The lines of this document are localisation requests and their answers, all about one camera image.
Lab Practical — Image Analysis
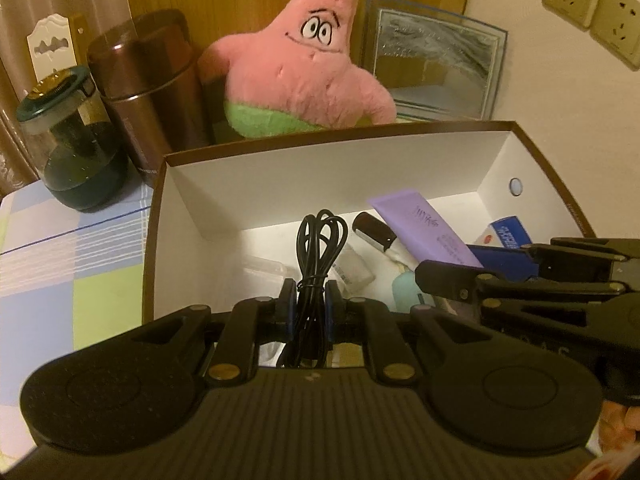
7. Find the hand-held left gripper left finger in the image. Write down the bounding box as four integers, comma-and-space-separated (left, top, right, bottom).
127, 278, 299, 387

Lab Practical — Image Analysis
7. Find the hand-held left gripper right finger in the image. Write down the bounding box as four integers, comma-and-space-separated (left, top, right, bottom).
324, 280, 483, 387

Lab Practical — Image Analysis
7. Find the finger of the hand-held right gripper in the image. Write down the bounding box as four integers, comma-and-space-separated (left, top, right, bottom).
415, 259, 632, 313
467, 237, 640, 283

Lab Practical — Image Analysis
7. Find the blue medicine box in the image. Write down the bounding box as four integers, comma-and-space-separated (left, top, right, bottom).
480, 216, 532, 251

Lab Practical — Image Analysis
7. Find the black cable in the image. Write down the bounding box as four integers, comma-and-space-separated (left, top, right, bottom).
277, 209, 349, 368

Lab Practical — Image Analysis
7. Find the teal handheld fan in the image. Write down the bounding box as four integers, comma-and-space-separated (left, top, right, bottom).
391, 269, 436, 311

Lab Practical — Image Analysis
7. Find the small white bottle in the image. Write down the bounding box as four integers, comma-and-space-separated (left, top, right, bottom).
330, 245, 376, 286

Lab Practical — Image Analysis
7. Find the clear plastic case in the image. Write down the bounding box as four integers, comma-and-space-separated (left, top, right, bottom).
244, 255, 297, 281

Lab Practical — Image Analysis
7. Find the purple tube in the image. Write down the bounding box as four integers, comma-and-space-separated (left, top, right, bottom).
366, 188, 485, 268

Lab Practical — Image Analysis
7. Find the white tube with black cap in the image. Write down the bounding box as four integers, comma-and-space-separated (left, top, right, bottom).
352, 211, 418, 267

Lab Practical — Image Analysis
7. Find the brown cardboard box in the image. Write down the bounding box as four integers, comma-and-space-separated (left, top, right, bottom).
141, 120, 598, 323

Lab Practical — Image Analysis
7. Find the pink starfish plush toy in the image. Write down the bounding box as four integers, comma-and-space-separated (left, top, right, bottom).
197, 0, 398, 140

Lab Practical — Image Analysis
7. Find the brown metal canister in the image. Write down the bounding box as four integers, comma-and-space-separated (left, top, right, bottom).
127, 7, 198, 61
87, 30, 213, 188

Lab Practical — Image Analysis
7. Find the dark green glass jar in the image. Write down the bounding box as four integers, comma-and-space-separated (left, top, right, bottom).
16, 66, 132, 212

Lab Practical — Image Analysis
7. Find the white carved wooden board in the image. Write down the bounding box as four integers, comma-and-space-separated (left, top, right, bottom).
26, 14, 81, 83

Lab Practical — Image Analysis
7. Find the glass picture frame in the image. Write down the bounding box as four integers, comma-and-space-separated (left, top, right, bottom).
362, 0, 508, 123

